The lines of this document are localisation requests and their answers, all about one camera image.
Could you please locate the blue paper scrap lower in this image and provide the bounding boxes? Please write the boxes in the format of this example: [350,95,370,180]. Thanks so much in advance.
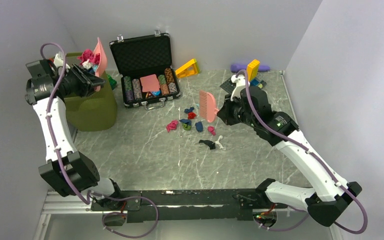
[179,119,192,126]

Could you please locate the blue paper scrap right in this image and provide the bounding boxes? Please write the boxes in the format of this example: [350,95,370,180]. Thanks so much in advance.
[183,106,195,114]

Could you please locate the black paper scrap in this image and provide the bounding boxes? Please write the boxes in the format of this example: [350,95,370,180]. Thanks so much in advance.
[198,139,216,150]

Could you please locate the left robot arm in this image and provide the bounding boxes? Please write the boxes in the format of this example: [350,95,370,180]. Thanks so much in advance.
[25,59,124,210]

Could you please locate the green toy behind bin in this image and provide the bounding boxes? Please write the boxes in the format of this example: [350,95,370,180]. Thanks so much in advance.
[107,74,118,90]

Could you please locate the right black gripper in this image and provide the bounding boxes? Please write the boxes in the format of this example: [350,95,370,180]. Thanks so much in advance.
[218,92,258,128]

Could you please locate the pink paper scrap left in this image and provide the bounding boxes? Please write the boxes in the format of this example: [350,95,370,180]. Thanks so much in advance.
[207,126,216,136]

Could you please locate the yellow tall building brick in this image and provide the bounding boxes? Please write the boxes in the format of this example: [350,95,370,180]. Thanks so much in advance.
[246,59,260,82]

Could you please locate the grey building brick assembly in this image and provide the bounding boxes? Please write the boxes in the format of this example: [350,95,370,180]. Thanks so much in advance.
[219,75,267,95]

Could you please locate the magenta paper scrap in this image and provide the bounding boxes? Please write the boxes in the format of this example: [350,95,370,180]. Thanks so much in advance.
[77,49,100,71]
[166,120,179,133]

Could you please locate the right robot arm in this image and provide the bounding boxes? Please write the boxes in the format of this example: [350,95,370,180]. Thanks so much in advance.
[216,86,362,227]

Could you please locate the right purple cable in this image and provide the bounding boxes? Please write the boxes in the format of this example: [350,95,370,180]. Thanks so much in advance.
[235,69,368,235]

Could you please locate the green mesh waste bin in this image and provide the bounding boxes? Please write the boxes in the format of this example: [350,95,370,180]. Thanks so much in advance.
[64,71,118,132]

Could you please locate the green paper scrap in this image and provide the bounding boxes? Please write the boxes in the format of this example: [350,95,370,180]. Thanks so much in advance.
[182,123,192,131]

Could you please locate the magenta paper scrap right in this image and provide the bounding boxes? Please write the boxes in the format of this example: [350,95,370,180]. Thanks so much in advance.
[77,49,100,71]

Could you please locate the pink plastic dustpan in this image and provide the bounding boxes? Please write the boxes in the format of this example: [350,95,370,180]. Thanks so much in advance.
[93,37,108,78]

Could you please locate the yellow triangular toy block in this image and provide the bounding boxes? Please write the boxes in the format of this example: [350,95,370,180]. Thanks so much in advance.
[175,58,201,79]

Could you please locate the pink hand brush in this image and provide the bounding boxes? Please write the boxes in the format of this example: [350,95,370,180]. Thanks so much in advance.
[199,90,219,123]

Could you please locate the purple cylinder toy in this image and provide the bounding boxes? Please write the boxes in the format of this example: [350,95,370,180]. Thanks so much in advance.
[230,63,271,73]

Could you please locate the black poker chip case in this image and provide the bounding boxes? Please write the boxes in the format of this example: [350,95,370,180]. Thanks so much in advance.
[109,30,182,110]

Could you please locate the dark blue paper scrap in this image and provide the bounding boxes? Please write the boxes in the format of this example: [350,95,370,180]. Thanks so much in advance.
[195,121,204,133]

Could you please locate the black mounting base bar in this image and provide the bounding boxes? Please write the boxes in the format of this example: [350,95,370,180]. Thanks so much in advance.
[90,188,289,223]

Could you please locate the white paper scrap large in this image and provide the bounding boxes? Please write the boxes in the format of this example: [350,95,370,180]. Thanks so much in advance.
[214,135,226,151]

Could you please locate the red paper scrap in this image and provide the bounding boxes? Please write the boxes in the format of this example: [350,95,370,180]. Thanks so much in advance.
[187,111,197,120]

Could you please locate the pink card in case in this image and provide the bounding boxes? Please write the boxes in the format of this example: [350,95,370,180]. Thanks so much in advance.
[139,74,160,93]

